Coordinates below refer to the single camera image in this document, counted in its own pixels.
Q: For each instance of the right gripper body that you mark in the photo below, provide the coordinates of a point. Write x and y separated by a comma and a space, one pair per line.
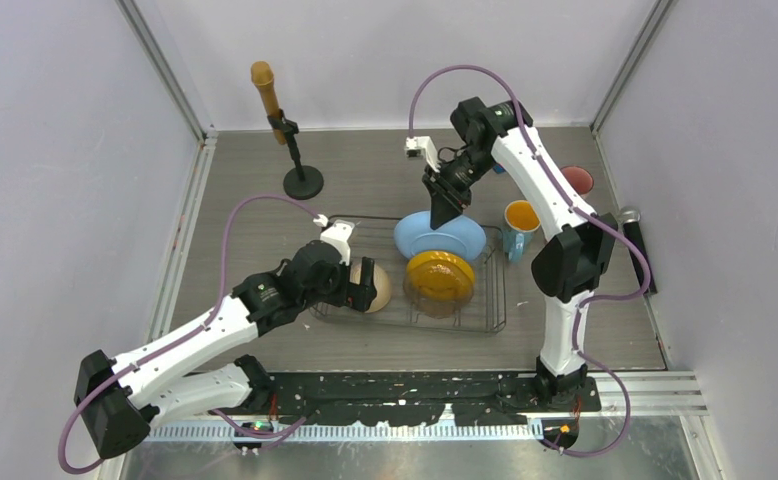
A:
455, 178

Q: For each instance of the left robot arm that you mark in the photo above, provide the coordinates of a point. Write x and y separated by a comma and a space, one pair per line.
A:
121, 399

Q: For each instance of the black handheld microphone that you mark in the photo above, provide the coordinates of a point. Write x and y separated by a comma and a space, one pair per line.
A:
629, 219

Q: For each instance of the blue glazed mug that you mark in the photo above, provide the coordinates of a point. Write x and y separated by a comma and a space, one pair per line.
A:
521, 222

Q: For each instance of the black wire dish rack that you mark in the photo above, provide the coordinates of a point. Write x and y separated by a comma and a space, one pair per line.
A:
387, 241

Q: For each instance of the pink patterned mug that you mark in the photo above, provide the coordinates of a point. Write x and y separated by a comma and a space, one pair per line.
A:
579, 179

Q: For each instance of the black microphone stand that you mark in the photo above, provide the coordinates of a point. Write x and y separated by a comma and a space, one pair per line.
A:
301, 182

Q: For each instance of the yellow plate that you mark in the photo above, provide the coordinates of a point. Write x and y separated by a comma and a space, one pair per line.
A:
440, 276

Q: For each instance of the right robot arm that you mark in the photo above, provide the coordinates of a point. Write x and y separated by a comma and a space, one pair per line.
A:
578, 241

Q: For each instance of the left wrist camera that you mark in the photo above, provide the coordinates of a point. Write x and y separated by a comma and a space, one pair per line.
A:
338, 235

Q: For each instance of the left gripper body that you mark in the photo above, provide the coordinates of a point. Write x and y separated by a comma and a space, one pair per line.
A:
339, 290

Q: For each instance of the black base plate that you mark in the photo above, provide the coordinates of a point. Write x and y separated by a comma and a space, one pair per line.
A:
476, 398

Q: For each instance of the brown microphone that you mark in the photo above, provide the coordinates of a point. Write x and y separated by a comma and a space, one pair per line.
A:
263, 79

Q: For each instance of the beige floral bowl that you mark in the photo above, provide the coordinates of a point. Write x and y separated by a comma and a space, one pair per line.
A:
382, 284

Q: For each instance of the light blue plate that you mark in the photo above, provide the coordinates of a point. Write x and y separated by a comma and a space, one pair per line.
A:
438, 238

